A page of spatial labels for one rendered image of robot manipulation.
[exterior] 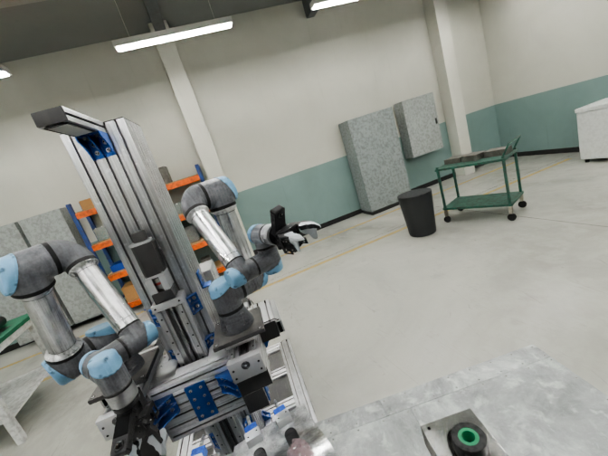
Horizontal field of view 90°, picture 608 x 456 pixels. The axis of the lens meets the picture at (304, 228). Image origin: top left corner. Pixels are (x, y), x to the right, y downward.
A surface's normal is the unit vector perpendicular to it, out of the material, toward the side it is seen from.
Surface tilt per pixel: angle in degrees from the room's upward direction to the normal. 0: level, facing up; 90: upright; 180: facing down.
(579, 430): 0
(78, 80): 90
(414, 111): 90
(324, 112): 90
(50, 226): 90
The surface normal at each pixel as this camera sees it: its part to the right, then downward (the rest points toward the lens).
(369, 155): 0.29, 0.15
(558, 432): -0.30, -0.92
